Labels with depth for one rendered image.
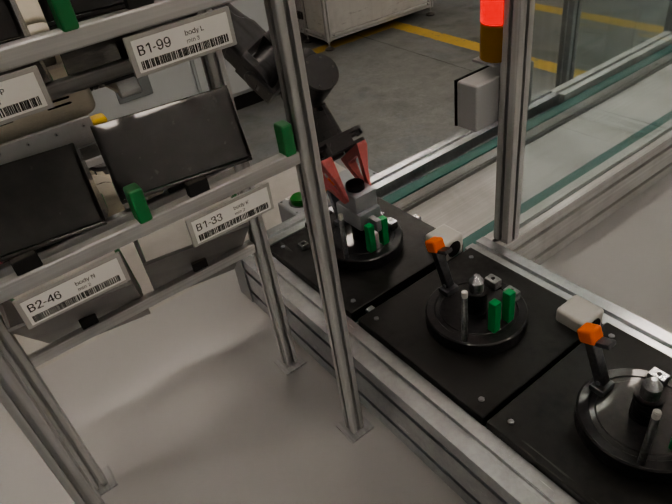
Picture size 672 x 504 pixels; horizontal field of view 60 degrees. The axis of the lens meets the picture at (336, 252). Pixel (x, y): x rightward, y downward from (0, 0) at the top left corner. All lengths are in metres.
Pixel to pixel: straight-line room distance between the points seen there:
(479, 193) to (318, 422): 0.58
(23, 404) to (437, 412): 0.46
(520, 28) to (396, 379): 0.49
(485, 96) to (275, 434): 0.57
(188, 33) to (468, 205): 0.80
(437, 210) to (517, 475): 0.60
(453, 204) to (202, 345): 0.55
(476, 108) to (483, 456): 0.46
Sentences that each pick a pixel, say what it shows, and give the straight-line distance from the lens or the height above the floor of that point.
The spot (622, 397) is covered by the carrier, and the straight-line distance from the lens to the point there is 0.77.
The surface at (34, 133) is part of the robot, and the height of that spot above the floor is 1.10.
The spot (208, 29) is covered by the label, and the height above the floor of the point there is 1.44.
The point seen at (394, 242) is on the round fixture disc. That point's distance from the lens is 0.97.
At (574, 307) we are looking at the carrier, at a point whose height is 0.99.
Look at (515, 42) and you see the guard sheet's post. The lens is 0.86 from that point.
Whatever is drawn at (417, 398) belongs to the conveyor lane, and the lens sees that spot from 0.78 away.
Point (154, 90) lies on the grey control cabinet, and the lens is 3.97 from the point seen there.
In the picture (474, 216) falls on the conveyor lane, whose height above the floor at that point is 0.92.
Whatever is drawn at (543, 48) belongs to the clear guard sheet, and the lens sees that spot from 0.93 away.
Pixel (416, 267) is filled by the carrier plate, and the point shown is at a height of 0.97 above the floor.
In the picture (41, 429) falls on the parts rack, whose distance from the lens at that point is 0.60.
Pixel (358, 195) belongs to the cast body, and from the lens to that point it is 0.92.
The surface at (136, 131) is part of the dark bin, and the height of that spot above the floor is 1.36.
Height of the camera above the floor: 1.57
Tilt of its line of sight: 37 degrees down
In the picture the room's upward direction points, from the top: 9 degrees counter-clockwise
